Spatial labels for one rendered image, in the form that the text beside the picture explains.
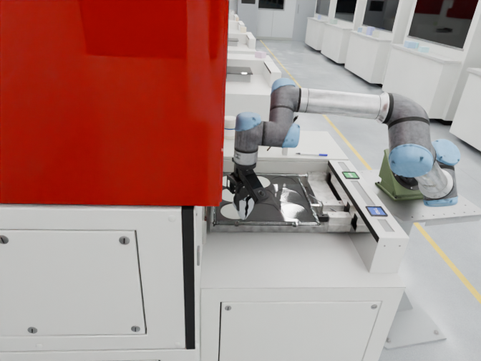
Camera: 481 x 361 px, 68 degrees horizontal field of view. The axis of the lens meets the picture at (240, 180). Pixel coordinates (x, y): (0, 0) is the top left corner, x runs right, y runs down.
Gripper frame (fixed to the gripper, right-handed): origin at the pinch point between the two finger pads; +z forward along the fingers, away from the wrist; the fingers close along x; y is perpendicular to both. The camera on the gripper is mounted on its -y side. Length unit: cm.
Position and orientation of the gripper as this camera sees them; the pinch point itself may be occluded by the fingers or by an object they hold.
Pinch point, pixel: (245, 217)
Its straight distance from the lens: 120.9
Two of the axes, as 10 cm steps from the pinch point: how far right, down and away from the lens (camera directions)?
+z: -0.5, 8.8, 4.7
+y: -5.4, -4.2, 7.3
